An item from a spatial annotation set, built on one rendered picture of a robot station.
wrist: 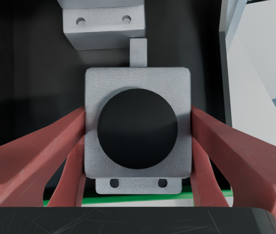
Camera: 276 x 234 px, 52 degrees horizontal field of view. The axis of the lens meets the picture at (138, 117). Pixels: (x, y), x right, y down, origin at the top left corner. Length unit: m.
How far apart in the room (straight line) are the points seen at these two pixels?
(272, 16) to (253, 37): 0.09
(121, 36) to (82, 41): 0.02
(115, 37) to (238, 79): 0.51
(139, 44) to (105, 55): 0.03
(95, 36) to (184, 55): 0.06
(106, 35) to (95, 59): 0.03
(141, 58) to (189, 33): 0.04
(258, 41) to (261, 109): 0.49
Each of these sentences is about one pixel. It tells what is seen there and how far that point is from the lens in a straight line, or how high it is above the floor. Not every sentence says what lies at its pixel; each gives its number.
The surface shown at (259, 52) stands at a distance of 1.14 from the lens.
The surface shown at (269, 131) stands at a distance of 0.61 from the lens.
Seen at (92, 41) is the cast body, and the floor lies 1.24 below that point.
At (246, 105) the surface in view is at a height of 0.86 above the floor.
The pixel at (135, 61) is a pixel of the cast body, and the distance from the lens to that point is 0.16.
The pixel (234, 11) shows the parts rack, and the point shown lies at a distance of 0.24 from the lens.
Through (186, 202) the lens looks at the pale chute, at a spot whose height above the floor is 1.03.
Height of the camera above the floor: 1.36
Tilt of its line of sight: 61 degrees down
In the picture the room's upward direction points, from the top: 3 degrees counter-clockwise
